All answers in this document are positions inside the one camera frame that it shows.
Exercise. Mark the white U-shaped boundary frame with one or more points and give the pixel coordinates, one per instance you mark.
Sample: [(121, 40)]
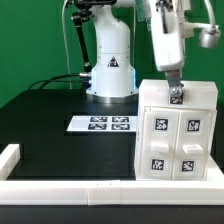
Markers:
[(115, 192)]

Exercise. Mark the white cabinet door panel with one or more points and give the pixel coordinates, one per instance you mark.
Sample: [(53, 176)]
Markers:
[(158, 143)]

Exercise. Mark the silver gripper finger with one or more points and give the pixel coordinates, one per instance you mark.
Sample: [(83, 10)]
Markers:
[(174, 81)]

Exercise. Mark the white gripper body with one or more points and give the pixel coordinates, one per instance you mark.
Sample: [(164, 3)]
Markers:
[(166, 35)]

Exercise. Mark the white cabinet body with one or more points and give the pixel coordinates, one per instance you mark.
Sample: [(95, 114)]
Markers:
[(139, 141)]

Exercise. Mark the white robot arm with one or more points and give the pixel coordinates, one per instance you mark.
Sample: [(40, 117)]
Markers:
[(113, 77)]

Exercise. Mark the white cabinet top block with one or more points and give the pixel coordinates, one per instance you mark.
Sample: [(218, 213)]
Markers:
[(192, 95)]

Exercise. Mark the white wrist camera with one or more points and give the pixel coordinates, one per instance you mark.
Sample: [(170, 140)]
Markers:
[(209, 38)]

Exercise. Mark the white marker base plate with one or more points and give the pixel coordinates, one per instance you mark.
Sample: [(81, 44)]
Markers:
[(102, 124)]

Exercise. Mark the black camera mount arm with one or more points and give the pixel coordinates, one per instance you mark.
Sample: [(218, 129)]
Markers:
[(81, 16)]

